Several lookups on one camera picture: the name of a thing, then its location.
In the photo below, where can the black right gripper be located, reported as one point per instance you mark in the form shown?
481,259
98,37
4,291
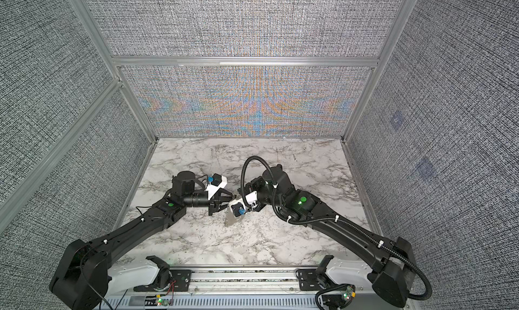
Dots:
252,187

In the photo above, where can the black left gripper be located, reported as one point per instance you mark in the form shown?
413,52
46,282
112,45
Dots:
215,202

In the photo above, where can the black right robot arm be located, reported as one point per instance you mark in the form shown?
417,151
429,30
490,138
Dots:
392,262

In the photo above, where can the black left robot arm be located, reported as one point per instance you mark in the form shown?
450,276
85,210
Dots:
85,275

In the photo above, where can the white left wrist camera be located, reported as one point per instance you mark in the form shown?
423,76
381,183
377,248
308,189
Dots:
215,183

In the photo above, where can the aluminium front rail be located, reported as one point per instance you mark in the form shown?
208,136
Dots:
245,278

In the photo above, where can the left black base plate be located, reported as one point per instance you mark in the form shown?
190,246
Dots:
177,280

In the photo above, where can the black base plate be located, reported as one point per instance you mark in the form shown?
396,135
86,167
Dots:
313,280
177,280

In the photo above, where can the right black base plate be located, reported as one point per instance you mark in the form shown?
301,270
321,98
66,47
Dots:
313,280

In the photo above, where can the slotted grey cable duct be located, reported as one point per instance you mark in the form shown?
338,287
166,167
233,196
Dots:
211,302

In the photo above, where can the aluminium enclosure frame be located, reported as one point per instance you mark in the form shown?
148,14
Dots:
51,70

